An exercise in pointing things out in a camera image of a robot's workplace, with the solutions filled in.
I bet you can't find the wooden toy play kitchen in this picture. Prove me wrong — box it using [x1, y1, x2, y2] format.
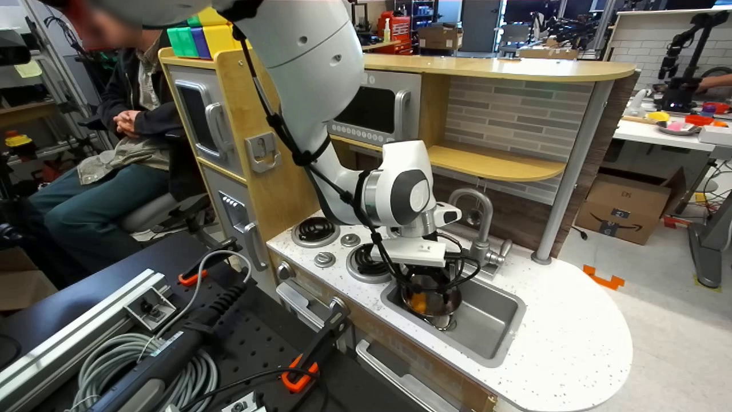
[156, 43, 641, 412]

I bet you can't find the aluminium extrusion rail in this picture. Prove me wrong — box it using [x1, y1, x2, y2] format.
[0, 267, 168, 407]

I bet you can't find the grey lower oven door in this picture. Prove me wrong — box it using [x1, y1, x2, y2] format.
[199, 168, 270, 294]

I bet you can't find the brown cardboard box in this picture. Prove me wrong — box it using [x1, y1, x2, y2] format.
[574, 168, 688, 248]

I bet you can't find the white cable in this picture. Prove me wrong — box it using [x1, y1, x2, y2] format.
[171, 248, 257, 332]

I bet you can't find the steel sink basin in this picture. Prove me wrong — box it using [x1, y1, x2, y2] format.
[380, 275, 529, 372]

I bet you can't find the silver kitchen towel bar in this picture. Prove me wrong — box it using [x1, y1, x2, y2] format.
[273, 261, 351, 332]

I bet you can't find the orange plastic floor piece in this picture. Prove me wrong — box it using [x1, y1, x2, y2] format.
[581, 264, 630, 294]

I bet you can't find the black clamp with orange trigger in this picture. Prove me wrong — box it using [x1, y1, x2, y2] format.
[176, 261, 232, 294]
[274, 302, 355, 398]

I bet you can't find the grey toy microwave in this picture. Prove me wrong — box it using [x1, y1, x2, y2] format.
[330, 71, 424, 151]

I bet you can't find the white work table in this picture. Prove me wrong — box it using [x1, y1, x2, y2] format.
[612, 112, 732, 156]

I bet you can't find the extrusion end bracket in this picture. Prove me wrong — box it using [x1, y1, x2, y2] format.
[124, 286, 178, 332]

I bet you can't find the grey oven door with window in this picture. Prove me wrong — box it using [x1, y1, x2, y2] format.
[168, 67, 232, 172]

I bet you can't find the silver metal latch plate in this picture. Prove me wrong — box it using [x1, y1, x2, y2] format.
[246, 130, 282, 177]

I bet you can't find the green toy block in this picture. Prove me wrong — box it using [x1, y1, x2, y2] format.
[164, 24, 197, 59]

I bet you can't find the black coil stove burner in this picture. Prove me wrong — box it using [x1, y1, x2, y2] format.
[291, 216, 342, 251]
[346, 241, 398, 284]

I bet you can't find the small steel pot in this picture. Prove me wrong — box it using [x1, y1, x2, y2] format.
[395, 294, 465, 334]

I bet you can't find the silver toy faucet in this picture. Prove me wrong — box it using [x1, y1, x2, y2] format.
[446, 185, 515, 275]

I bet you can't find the yellow toy block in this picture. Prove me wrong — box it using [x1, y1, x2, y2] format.
[197, 8, 246, 59]

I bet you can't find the grey coiled cable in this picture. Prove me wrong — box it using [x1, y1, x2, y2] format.
[69, 331, 223, 412]

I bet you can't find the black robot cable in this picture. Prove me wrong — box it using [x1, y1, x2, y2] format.
[230, 24, 408, 286]

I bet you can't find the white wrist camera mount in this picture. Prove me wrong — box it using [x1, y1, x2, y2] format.
[384, 230, 454, 271]

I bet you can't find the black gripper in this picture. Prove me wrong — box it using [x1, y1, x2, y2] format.
[395, 261, 465, 322]

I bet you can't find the seated person in dark jacket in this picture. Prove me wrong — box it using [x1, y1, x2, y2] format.
[20, 8, 195, 271]

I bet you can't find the blue plastic bin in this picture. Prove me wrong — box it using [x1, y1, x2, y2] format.
[187, 27, 212, 62]

